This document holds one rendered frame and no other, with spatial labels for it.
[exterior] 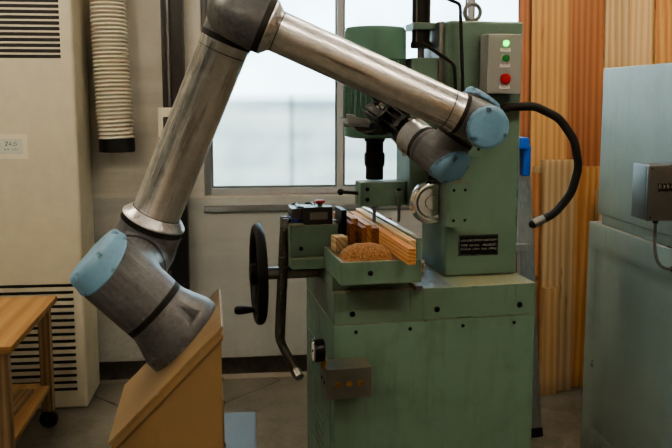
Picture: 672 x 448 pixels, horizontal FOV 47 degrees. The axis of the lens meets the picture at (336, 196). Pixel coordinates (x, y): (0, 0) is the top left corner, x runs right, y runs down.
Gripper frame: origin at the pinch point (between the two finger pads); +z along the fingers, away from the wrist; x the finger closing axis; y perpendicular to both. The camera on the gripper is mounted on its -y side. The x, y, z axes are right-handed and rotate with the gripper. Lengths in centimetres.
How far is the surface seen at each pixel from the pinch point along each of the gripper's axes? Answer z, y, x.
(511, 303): -45, -53, 8
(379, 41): 13.4, -3.6, -16.6
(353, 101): 12.1, -12.3, -0.9
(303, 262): -6.4, -24.4, 40.5
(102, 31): 159, -38, 36
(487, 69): -8.8, -17.5, -31.8
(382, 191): -3.2, -31.5, 10.4
